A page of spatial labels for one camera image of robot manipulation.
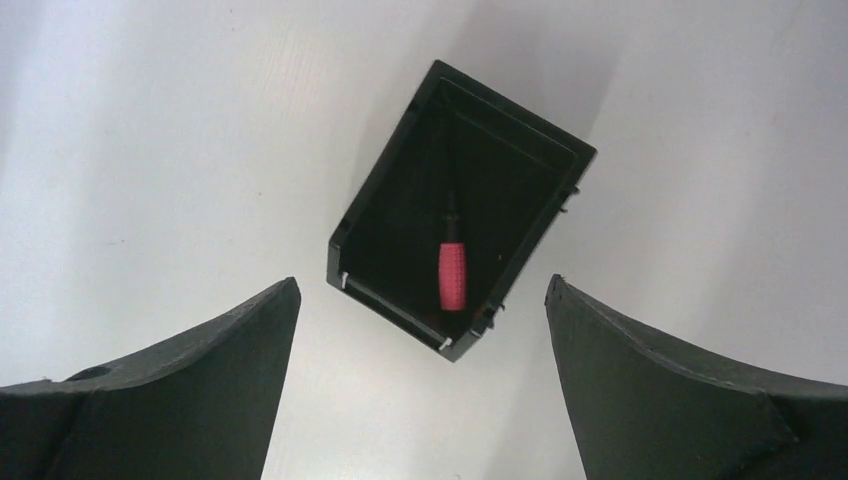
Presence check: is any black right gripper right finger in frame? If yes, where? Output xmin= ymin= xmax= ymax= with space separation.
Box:
xmin=545 ymin=275 xmax=847 ymax=479

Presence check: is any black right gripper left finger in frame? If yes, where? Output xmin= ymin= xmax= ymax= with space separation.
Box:
xmin=1 ymin=278 xmax=301 ymax=479

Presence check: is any red handled black screwdriver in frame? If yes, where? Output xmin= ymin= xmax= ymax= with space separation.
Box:
xmin=437 ymin=132 xmax=468 ymax=313

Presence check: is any black plastic bin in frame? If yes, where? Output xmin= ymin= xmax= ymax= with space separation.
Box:
xmin=327 ymin=60 xmax=597 ymax=362

